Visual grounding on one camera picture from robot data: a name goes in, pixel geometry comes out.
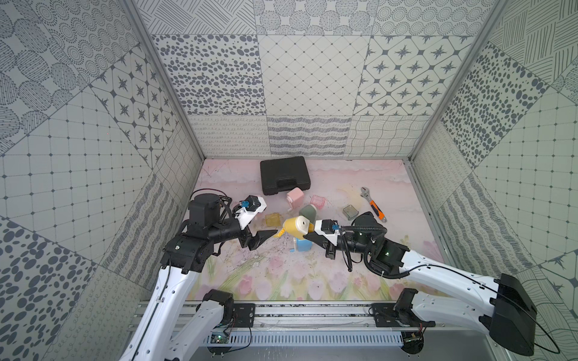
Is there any yellow pencil sharpener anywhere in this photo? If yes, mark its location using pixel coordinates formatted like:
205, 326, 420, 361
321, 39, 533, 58
273, 216, 315, 239

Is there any yellow transparent tray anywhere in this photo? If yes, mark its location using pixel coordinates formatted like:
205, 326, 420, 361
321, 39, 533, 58
264, 213, 281, 228

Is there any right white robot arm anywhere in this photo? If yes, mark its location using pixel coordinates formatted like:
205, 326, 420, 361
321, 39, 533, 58
297, 212, 545, 356

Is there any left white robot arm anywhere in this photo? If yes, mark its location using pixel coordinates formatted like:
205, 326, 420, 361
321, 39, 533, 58
121, 189, 276, 360

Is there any blue pencil sharpener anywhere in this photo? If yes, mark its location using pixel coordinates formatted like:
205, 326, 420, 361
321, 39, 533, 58
291, 238, 313, 252

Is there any green pencil sharpener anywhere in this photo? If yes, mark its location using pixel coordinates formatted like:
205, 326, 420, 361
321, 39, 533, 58
299, 204, 318, 224

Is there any grey transparent tray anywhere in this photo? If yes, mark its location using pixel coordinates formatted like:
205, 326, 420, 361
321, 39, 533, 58
343, 205, 359, 221

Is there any pink transparent tray back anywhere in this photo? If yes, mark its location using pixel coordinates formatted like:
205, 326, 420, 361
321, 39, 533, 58
310, 195, 327, 210

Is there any pink pencil sharpener back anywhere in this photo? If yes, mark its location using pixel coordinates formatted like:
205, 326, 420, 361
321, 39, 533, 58
286, 187, 305, 211

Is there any black plastic tool case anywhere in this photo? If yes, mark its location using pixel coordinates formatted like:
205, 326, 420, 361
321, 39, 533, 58
260, 156, 311, 196

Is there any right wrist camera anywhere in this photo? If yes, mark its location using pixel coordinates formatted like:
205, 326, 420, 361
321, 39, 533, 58
314, 220, 341, 247

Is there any orange handled adjustable wrench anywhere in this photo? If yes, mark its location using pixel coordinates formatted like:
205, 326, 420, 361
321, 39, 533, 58
361, 187, 388, 223

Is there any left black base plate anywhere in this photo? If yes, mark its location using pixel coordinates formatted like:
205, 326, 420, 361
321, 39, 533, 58
226, 303, 256, 328

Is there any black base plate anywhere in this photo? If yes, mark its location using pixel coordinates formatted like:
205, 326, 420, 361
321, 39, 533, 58
368, 302, 436, 328
226, 303, 256, 328

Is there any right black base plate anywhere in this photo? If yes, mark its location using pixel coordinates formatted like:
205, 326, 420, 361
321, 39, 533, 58
368, 302, 436, 328

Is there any aluminium mounting rail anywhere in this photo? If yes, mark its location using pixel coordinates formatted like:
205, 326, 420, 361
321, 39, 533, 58
128, 299, 457, 348

